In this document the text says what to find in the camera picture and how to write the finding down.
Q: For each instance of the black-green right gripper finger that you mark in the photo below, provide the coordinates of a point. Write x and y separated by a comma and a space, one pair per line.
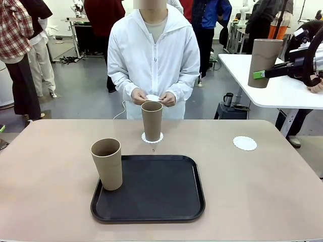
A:
283, 64
275, 72

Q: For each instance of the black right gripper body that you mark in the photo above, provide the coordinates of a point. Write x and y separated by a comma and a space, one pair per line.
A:
299, 68

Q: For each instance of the tall beige cup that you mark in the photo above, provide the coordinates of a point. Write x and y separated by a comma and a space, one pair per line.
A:
151, 121
107, 166
265, 58

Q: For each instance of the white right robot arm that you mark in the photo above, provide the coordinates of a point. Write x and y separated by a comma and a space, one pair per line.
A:
318, 66

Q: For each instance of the white lab robot arm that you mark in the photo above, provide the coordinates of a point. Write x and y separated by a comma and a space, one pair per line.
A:
77, 7
243, 12

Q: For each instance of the person's left forearm white sleeve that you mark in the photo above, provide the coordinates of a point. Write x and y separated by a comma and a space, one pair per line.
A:
185, 84

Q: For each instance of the person's right forearm white sleeve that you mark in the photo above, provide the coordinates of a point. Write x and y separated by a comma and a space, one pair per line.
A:
121, 84

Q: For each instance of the person's left hand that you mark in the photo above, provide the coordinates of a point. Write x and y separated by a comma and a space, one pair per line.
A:
169, 99

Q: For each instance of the person's right hand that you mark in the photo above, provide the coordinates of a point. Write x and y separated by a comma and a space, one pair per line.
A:
138, 97

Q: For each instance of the person in orange trousers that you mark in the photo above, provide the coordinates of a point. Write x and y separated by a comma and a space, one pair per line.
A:
273, 31

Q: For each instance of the white height-adjustable desk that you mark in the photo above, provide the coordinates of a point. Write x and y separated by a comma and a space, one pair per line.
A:
234, 68

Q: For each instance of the black tripod pole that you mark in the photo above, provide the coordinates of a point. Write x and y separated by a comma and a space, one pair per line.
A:
280, 22

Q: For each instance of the person in grey coat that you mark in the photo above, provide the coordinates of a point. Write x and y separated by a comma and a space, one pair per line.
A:
260, 20

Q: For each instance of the dark-haired person in black jacket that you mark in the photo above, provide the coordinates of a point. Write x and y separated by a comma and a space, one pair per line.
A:
304, 118

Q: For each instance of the black travel mug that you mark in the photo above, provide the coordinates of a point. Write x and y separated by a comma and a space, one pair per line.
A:
227, 99

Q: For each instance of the black bag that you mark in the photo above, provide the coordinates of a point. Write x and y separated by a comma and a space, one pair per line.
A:
224, 37

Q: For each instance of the person in beige trousers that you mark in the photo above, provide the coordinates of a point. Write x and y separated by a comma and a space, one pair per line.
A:
41, 63

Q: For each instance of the person in blue jacket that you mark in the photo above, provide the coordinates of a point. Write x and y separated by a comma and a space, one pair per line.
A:
212, 17

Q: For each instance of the person in red plaid shirt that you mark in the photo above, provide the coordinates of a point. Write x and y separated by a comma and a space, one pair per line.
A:
12, 27

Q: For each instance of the person in red top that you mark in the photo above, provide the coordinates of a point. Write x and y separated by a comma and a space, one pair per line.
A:
188, 11

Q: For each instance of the black-draped lab table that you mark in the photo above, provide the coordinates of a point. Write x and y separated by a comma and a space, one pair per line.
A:
80, 40

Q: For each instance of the person in white jacket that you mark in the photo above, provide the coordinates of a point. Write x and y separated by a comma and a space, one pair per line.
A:
151, 63

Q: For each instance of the person in maroon sweater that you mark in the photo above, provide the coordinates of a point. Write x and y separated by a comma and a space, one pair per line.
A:
104, 17

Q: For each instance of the black plastic tray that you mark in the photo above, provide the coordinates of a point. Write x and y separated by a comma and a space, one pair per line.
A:
156, 191

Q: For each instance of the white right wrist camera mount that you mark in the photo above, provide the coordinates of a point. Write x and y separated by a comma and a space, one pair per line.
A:
300, 32

